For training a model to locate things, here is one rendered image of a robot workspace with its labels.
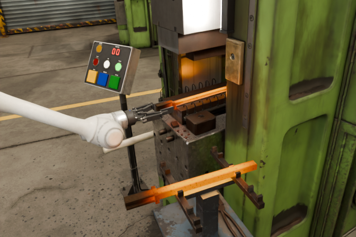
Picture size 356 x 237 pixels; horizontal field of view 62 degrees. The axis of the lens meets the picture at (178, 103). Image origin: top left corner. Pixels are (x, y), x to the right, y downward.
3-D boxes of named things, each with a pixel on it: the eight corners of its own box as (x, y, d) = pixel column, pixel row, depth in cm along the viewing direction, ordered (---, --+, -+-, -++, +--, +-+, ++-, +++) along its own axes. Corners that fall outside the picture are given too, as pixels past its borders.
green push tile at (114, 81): (116, 89, 171) (119, 77, 171) (108, 87, 175) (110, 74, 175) (119, 90, 172) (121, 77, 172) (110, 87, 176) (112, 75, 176)
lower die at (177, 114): (181, 125, 143) (181, 109, 140) (163, 109, 159) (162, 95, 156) (248, 103, 161) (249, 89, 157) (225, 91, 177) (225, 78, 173)
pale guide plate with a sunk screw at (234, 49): (238, 85, 116) (240, 43, 108) (224, 78, 123) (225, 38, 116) (242, 84, 117) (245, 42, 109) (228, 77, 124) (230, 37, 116)
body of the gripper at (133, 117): (123, 122, 140) (141, 117, 144) (129, 129, 133) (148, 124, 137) (121, 108, 137) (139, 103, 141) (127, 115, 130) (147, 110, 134)
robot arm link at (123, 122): (118, 135, 131) (130, 131, 134) (115, 117, 127) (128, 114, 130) (111, 126, 138) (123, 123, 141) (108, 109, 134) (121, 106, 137)
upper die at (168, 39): (178, 54, 128) (177, 33, 124) (158, 45, 144) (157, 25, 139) (252, 38, 145) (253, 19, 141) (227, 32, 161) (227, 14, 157)
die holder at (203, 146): (189, 216, 149) (186, 143, 129) (157, 174, 179) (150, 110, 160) (270, 176, 173) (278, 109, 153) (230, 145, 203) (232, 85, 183)
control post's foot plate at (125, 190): (128, 206, 220) (126, 197, 216) (118, 189, 237) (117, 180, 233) (154, 195, 229) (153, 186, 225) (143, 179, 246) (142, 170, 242)
